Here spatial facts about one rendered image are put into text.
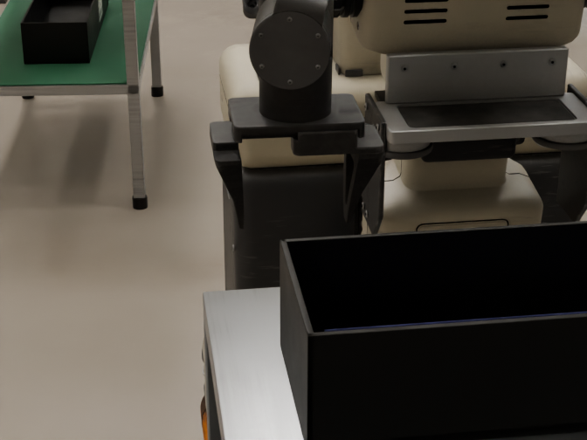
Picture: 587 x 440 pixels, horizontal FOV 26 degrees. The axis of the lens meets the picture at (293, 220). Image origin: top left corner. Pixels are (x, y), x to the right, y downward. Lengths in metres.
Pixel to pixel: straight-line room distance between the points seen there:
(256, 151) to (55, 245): 1.45
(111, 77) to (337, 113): 2.32
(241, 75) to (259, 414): 0.86
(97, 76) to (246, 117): 2.33
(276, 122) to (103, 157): 2.75
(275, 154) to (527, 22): 0.46
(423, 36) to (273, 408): 0.59
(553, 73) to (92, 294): 1.65
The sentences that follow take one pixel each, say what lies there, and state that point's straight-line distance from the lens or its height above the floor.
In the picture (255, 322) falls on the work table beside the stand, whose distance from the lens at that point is 1.23.
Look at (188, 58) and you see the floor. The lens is 4.55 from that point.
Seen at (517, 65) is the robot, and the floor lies 0.93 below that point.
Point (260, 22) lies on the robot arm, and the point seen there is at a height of 1.16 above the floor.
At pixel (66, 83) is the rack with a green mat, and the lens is 3.28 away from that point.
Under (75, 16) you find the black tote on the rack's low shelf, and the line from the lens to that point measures 3.80.
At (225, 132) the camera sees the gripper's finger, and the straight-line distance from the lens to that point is 1.02.
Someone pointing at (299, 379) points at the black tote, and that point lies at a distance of 1.06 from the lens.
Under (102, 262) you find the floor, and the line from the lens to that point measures 3.12.
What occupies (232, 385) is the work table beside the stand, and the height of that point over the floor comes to 0.80.
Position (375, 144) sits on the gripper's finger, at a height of 1.04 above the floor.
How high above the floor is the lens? 1.42
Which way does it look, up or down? 25 degrees down
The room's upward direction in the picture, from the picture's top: straight up
